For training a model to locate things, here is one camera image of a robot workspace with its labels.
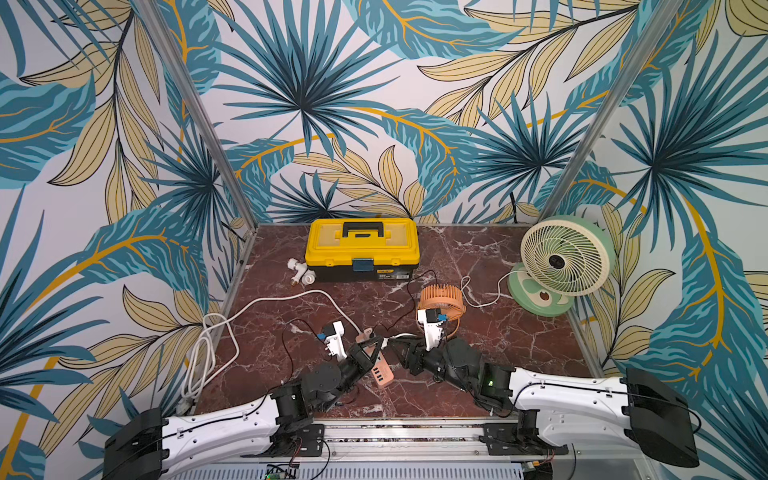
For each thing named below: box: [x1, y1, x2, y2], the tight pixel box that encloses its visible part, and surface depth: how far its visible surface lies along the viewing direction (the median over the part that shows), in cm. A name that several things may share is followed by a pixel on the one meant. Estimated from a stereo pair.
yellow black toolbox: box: [305, 218, 421, 283], surface depth 94 cm
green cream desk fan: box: [507, 215, 616, 317], surface depth 84 cm
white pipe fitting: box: [287, 258, 316, 286], surface depth 105 cm
